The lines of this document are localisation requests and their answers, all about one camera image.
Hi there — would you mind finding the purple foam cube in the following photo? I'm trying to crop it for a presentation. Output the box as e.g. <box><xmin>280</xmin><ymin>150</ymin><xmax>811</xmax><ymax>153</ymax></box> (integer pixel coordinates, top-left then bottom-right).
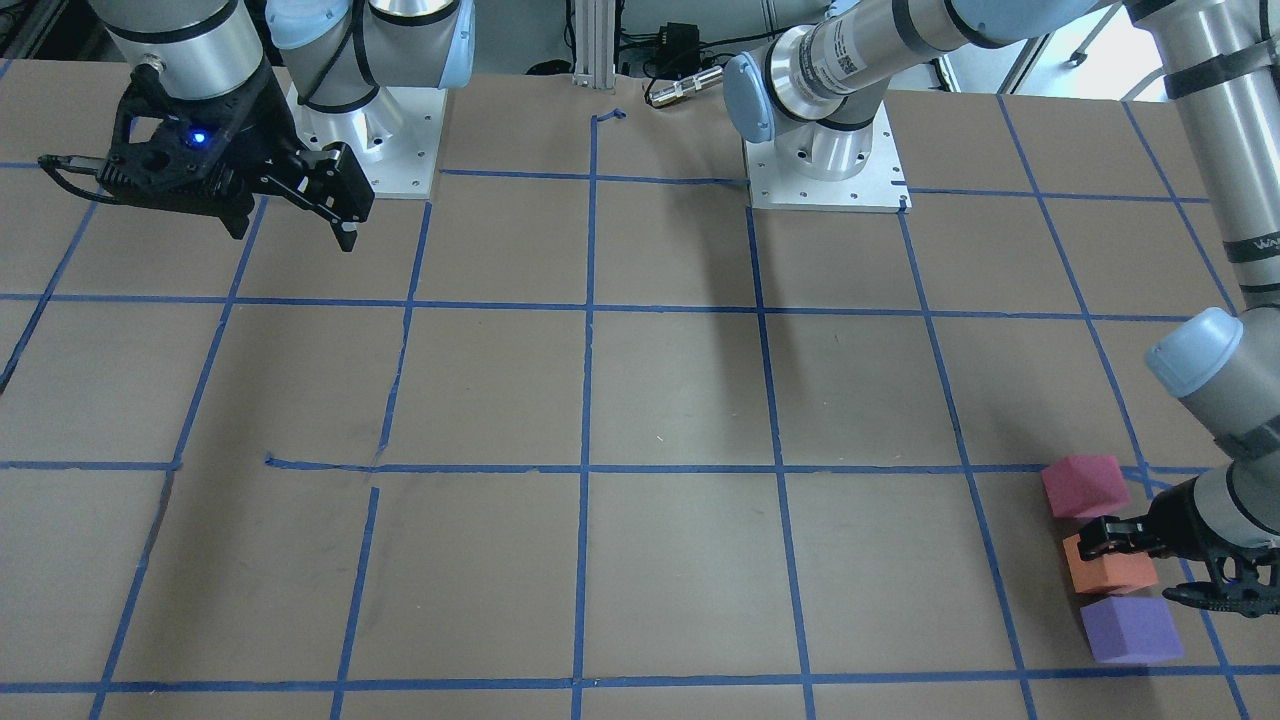
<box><xmin>1080</xmin><ymin>596</ymin><xmax>1185</xmax><ymax>665</ymax></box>

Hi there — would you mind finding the orange foam cube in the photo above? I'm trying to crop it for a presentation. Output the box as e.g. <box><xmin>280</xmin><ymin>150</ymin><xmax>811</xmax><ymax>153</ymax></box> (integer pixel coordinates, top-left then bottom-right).
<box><xmin>1061</xmin><ymin>534</ymin><xmax>1158</xmax><ymax>594</ymax></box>

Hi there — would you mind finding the pink foam cube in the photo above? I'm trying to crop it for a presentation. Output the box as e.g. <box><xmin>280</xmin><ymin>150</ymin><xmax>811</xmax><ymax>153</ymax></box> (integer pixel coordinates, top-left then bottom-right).
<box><xmin>1039</xmin><ymin>454</ymin><xmax>1132</xmax><ymax>520</ymax></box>

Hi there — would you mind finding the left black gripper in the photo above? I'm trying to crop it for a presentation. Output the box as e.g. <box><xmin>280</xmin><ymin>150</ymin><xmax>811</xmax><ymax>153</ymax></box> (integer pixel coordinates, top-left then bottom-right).
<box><xmin>1076</xmin><ymin>477</ymin><xmax>1279</xmax><ymax>618</ymax></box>

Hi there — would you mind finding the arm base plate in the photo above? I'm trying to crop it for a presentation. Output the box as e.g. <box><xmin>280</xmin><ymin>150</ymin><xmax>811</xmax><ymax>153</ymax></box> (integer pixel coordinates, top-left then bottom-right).
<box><xmin>742</xmin><ymin>105</ymin><xmax>913</xmax><ymax>214</ymax></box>
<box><xmin>287</xmin><ymin>85</ymin><xmax>449</xmax><ymax>200</ymax></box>

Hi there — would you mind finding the aluminium frame post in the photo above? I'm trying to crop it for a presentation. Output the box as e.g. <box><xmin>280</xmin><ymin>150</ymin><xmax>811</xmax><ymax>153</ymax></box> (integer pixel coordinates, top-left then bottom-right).
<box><xmin>570</xmin><ymin>0</ymin><xmax>621</xmax><ymax>94</ymax></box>

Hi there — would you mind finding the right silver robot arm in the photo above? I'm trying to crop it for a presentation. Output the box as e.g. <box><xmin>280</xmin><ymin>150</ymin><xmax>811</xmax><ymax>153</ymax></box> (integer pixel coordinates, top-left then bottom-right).
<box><xmin>38</xmin><ymin>1</ymin><xmax>475</xmax><ymax>252</ymax></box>

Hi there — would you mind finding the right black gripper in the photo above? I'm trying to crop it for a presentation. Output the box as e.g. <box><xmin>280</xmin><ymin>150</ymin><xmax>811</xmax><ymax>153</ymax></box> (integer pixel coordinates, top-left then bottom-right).
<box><xmin>38</xmin><ymin>61</ymin><xmax>375</xmax><ymax>252</ymax></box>

